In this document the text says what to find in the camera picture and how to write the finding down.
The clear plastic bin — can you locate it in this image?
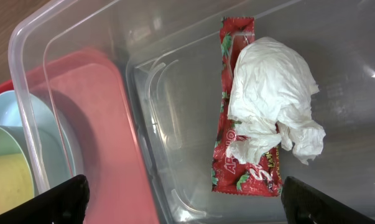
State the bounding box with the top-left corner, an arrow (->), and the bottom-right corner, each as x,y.
8,1 -> 375,223

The yellow plastic cup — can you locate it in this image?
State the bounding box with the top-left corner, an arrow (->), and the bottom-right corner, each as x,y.
0,153 -> 35,214

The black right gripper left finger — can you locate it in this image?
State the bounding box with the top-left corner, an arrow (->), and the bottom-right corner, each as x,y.
0,174 -> 90,224

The red plastic tray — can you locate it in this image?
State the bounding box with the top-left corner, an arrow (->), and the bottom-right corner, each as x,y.
12,49 -> 159,223

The white tissue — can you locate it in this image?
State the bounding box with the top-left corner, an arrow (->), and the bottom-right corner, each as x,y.
226,37 -> 325,164

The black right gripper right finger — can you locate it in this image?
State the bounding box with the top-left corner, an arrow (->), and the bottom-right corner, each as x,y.
281,176 -> 375,224

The red candy wrapper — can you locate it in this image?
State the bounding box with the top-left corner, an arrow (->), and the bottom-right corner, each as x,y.
211,17 -> 282,197

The light blue plate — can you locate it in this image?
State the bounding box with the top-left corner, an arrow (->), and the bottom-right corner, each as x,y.
0,90 -> 84,188

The light green bowl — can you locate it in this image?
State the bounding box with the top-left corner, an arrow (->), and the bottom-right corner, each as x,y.
0,124 -> 70,200

